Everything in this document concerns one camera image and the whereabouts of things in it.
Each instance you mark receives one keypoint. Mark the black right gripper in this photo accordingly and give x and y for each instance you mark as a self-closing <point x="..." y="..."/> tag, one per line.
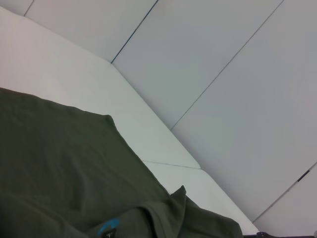
<point x="280" y="235"/>

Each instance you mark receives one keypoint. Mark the dark green FREE T-shirt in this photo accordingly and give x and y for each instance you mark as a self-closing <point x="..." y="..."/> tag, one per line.
<point x="74" y="161"/>

